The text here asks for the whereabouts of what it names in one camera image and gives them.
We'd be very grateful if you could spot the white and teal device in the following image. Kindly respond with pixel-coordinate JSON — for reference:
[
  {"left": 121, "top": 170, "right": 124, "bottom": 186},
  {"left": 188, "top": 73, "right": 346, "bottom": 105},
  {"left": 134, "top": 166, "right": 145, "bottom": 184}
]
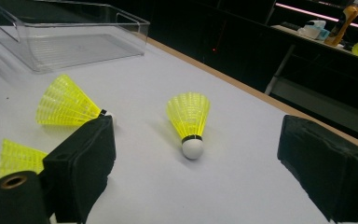
[{"left": 297, "top": 19, "right": 331, "bottom": 41}]

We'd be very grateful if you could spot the white table mat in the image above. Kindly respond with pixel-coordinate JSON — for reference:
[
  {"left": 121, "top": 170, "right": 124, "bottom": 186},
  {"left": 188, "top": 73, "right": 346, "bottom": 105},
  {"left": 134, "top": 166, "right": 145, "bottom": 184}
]
[{"left": 0, "top": 24, "right": 358, "bottom": 224}]

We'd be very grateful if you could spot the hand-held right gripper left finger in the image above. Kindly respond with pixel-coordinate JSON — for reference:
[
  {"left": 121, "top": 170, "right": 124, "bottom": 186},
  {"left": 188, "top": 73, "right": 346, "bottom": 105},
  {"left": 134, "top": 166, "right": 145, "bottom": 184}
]
[{"left": 40, "top": 115, "right": 117, "bottom": 224}]

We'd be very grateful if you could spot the clear plastic tray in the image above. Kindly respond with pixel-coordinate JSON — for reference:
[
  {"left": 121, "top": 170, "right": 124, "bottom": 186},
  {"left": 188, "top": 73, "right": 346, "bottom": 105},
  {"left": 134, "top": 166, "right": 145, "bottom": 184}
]
[{"left": 0, "top": 0, "right": 151, "bottom": 74}]

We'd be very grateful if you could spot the pink light strip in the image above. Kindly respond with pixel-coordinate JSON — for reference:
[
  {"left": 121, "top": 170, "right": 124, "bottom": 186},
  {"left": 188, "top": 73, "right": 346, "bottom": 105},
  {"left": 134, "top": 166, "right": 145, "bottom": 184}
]
[{"left": 274, "top": 2, "right": 358, "bottom": 32}]

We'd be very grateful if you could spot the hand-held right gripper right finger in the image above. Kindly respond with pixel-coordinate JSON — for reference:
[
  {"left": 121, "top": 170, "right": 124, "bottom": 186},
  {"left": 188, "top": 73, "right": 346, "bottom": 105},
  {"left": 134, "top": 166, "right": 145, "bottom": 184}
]
[{"left": 277, "top": 114, "right": 358, "bottom": 223}]

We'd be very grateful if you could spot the metal stand frame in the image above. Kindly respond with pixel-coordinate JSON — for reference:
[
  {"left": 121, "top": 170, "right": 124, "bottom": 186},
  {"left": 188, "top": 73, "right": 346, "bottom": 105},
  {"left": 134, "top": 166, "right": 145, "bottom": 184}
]
[{"left": 264, "top": 23, "right": 358, "bottom": 147}]

